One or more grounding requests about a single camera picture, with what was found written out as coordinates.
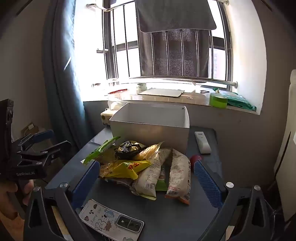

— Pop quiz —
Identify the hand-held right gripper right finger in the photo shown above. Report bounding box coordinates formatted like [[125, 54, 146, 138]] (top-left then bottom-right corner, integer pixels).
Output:
[[194, 159, 275, 241]]

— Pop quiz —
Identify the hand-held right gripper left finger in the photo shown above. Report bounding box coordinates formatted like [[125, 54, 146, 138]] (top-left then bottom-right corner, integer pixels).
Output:
[[23, 159, 100, 241]]

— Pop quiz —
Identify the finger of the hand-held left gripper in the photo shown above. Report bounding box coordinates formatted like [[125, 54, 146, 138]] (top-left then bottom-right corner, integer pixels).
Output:
[[11, 129, 54, 151], [16, 140, 72, 167]]

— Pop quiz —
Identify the red round object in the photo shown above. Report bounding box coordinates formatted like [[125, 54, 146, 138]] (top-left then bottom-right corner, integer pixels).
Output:
[[190, 154, 204, 167]]

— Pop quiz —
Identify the small green snack packet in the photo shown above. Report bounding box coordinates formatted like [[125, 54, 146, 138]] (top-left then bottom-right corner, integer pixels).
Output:
[[155, 167, 169, 192]]

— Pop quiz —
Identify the yellow red print snack packet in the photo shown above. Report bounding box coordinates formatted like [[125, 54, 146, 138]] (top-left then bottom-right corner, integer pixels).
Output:
[[111, 160, 152, 181]]

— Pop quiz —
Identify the black yellow snack packet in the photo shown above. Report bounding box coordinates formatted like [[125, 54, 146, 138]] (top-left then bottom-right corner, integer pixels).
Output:
[[114, 140, 147, 160]]

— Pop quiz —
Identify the green white snack packet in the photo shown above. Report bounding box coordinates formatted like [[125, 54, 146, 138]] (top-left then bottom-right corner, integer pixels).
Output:
[[132, 148, 173, 201]]

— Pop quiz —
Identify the pale yellow snack packet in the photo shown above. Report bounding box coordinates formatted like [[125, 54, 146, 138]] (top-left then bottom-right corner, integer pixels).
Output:
[[133, 142, 164, 161]]

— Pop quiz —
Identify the white cardboard box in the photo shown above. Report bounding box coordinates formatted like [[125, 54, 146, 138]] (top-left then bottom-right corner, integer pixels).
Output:
[[109, 103, 190, 154]]

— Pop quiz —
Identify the person's left hand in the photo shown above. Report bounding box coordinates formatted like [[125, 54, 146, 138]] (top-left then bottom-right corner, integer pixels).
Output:
[[0, 179, 35, 209]]

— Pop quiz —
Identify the phone with cartoon case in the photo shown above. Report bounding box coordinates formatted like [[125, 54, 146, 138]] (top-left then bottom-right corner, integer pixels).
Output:
[[79, 199, 145, 241]]

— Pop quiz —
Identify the white remote control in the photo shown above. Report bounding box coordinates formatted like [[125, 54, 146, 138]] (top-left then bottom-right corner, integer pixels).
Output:
[[194, 131, 211, 154]]

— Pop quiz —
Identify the blue curtain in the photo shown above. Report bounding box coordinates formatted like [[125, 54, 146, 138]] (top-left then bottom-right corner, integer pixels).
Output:
[[43, 0, 85, 149]]

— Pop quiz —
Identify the tissue box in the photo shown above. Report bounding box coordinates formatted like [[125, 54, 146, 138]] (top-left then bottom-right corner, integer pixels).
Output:
[[100, 109, 118, 127]]

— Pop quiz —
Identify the green tape roll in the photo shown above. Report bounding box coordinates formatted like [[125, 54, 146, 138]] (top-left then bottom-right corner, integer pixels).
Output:
[[209, 92, 228, 108]]

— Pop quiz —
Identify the green plastic bag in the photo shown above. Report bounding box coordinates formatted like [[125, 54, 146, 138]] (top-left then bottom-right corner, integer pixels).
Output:
[[225, 91, 257, 112]]

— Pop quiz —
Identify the cardboard sheet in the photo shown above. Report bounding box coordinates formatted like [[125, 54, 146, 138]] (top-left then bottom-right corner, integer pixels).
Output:
[[137, 88, 185, 98]]

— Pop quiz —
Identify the metal window guard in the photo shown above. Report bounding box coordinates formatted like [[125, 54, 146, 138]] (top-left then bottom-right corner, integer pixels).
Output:
[[87, 0, 238, 90]]

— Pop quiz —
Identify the dark mesh cloth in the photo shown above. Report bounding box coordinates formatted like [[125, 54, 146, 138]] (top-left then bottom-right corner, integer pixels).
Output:
[[138, 29, 211, 78]]

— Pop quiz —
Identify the grey towel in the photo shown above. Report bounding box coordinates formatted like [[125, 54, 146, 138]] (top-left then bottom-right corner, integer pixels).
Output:
[[135, 0, 217, 33]]

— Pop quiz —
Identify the string of red beads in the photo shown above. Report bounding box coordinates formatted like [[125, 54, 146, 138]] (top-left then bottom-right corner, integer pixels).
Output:
[[104, 88, 128, 96]]

